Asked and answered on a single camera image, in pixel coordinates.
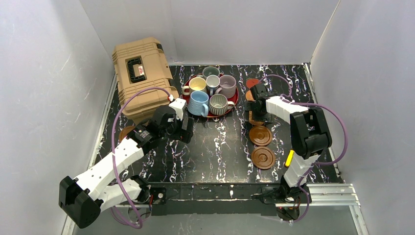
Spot light blue textured mug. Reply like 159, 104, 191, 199
187, 91, 209, 117

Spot tan plastic tool case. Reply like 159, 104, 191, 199
112, 37, 179, 124

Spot lilac textured mug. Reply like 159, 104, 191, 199
215, 75, 236, 99

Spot sage green mug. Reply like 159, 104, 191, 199
202, 66, 220, 78

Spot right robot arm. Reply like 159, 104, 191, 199
247, 84, 332, 188

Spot cream yellow mug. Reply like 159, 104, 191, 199
182, 77, 207, 95

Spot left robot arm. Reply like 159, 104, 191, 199
59, 98, 194, 229

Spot grey ribbed mug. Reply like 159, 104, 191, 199
208, 94, 235, 116

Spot front aluminium frame rail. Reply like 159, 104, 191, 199
69, 183, 361, 208

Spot dark wooden coaster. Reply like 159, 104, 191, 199
249, 125, 272, 146

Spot woven rattan coaster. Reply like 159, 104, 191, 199
245, 91, 254, 101
249, 111, 264, 126

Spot yellow marker pen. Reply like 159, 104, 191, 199
284, 150, 295, 167

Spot red round tray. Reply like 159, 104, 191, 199
181, 74, 239, 118

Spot grey printed mug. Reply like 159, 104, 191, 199
206, 75, 220, 96

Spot red round coaster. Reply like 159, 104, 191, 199
246, 78, 260, 89

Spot brown wooden coaster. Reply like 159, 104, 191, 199
251, 146, 276, 170

